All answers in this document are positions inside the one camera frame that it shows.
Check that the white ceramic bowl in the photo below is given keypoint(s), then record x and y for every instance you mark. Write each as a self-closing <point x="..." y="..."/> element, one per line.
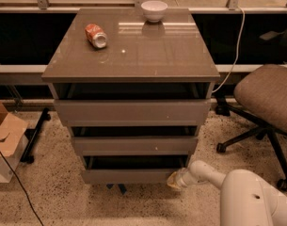
<point x="154" y="11"/>

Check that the black stand leg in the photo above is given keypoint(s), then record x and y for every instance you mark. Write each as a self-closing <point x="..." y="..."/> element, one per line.
<point x="32" y="136"/>

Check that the crushed red soda can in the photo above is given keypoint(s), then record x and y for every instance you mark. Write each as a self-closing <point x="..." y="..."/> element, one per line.
<point x="96" y="36"/>

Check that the grey top drawer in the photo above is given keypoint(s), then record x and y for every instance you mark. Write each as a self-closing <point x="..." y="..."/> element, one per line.
<point x="132" y="113"/>

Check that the cardboard box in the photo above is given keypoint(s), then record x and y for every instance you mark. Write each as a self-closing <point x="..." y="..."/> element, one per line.
<point x="12" y="143"/>

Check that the grey drawer cabinet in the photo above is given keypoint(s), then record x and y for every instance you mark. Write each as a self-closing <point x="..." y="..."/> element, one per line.
<point x="166" y="61"/>

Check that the grey drawer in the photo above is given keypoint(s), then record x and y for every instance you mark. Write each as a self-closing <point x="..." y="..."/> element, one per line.
<point x="131" y="169"/>
<point x="132" y="113"/>
<point x="134" y="145"/>

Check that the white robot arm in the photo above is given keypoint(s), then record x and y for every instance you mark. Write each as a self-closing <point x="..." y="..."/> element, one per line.
<point x="246" y="199"/>

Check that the grey bottom drawer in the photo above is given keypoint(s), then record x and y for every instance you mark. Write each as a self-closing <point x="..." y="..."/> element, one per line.
<point x="131" y="169"/>

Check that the grey middle drawer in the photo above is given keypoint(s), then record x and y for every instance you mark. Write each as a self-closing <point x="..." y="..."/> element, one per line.
<point x="134" y="145"/>

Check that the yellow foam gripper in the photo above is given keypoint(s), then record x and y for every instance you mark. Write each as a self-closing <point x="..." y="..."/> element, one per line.
<point x="181" y="180"/>

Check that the brown office chair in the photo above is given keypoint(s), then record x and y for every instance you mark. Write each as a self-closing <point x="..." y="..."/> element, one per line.
<point x="263" y="95"/>

